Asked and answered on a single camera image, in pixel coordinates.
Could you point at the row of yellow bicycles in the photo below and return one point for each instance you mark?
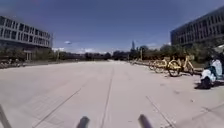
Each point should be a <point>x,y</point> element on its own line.
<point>174,66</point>

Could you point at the dark building with window rows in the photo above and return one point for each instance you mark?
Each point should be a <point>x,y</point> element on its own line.
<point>200,30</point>

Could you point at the grey paved plaza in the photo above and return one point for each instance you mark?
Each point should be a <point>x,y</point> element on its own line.
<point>110,86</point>

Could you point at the robot's own part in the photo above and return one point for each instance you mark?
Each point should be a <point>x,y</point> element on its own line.
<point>83,122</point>
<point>145,121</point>

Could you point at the row of trees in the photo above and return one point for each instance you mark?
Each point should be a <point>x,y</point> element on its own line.
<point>153,53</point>

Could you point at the grey building with many windows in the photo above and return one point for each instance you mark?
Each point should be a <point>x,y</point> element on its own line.
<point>23,33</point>

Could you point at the white scooter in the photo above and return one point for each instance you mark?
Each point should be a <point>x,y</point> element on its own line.
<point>209,75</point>

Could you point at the distant tower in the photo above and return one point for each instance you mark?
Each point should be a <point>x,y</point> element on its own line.
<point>133,45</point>

